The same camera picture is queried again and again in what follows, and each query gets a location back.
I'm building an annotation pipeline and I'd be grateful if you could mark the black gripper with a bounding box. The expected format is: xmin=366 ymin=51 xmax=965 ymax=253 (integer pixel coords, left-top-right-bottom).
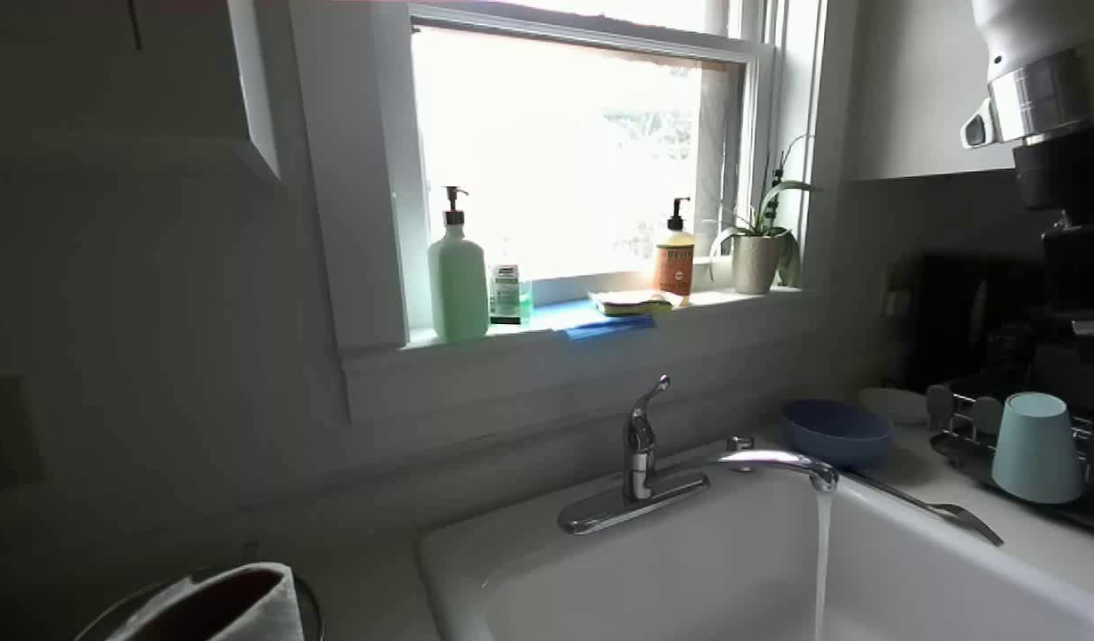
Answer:
xmin=1009 ymin=122 xmax=1094 ymax=320

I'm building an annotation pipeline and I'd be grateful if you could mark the blue bowl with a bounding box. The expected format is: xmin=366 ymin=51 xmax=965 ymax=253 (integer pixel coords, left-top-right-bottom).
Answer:
xmin=782 ymin=399 xmax=895 ymax=471

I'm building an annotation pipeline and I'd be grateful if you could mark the running water stream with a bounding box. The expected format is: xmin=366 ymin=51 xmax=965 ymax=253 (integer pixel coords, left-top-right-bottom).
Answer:
xmin=809 ymin=482 xmax=838 ymax=641

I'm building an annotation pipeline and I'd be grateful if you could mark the white kitchen sink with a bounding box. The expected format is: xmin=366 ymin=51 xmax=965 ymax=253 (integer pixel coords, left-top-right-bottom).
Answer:
xmin=416 ymin=457 xmax=1094 ymax=641

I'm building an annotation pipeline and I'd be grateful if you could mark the black countertop appliance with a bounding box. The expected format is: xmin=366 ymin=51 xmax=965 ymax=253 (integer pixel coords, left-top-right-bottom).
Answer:
xmin=882 ymin=250 xmax=1050 ymax=399

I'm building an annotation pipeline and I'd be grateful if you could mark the light blue cup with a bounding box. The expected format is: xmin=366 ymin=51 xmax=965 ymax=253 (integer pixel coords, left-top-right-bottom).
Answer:
xmin=986 ymin=388 xmax=1091 ymax=510

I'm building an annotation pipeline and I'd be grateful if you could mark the green orchid plant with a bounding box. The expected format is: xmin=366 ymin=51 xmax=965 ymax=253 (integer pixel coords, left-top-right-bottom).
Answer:
xmin=712 ymin=134 xmax=816 ymax=290

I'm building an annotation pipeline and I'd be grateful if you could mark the white plant pot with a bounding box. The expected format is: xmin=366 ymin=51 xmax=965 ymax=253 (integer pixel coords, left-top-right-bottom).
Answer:
xmin=727 ymin=228 xmax=787 ymax=300

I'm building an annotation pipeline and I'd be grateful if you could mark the black drying rack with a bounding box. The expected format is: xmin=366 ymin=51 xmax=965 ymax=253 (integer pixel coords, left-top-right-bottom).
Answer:
xmin=926 ymin=405 xmax=1094 ymax=545

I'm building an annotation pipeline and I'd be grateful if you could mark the silver fork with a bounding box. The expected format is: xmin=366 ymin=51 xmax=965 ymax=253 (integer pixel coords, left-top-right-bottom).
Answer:
xmin=859 ymin=471 xmax=1009 ymax=549

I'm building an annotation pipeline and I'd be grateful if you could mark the amber soap pump bottle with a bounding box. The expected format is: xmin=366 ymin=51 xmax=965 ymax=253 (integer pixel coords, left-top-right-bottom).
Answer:
xmin=654 ymin=192 xmax=699 ymax=300

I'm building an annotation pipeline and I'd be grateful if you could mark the blue cloth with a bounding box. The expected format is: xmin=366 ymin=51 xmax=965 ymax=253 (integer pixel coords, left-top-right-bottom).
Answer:
xmin=525 ymin=295 xmax=663 ymax=347

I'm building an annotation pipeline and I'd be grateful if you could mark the chrome sink faucet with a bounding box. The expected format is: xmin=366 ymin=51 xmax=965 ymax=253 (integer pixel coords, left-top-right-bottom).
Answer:
xmin=558 ymin=369 xmax=840 ymax=538

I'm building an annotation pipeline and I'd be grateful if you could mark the small green jar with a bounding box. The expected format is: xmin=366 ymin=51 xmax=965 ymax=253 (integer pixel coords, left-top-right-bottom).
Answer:
xmin=489 ymin=263 xmax=528 ymax=329

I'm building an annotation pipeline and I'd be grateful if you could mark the green soap pump bottle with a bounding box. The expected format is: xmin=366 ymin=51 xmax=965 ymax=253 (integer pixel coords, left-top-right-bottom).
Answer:
xmin=425 ymin=180 xmax=496 ymax=350

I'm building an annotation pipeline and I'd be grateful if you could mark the white wall cabinet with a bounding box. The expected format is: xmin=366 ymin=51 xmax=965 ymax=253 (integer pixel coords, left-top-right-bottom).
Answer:
xmin=844 ymin=0 xmax=1023 ymax=185
xmin=0 ymin=0 xmax=290 ymax=185

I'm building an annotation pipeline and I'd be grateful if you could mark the black utensil handle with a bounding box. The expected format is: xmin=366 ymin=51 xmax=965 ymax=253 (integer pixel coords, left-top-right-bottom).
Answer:
xmin=971 ymin=393 xmax=1004 ymax=444
xmin=923 ymin=382 xmax=959 ymax=440

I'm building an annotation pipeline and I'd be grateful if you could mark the white window frame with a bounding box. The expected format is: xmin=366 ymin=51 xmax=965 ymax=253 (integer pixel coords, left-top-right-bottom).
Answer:
xmin=290 ymin=0 xmax=838 ymax=356

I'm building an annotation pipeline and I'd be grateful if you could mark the beige wall outlet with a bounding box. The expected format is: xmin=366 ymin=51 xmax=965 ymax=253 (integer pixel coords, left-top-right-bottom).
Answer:
xmin=0 ymin=373 xmax=48 ymax=494

